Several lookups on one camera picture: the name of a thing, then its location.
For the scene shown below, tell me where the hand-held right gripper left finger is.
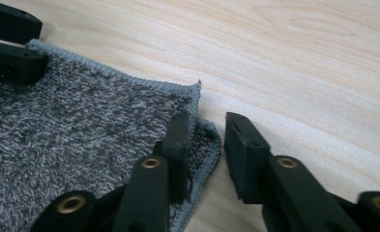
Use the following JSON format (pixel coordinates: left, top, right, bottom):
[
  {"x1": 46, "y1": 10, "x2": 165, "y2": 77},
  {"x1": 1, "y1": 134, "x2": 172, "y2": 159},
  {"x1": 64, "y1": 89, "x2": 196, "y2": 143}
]
[{"x1": 111, "y1": 110, "x2": 192, "y2": 232}]

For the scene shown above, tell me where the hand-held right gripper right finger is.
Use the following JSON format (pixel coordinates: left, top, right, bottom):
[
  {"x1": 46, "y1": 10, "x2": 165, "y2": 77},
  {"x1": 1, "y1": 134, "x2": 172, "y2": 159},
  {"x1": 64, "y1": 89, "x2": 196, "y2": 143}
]
[{"x1": 223, "y1": 111, "x2": 364, "y2": 232}]

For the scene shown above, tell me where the grey towel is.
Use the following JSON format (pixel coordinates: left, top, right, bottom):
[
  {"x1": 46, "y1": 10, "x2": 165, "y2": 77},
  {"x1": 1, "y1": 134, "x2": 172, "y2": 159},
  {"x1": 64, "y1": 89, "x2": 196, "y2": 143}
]
[{"x1": 0, "y1": 38, "x2": 223, "y2": 232}]

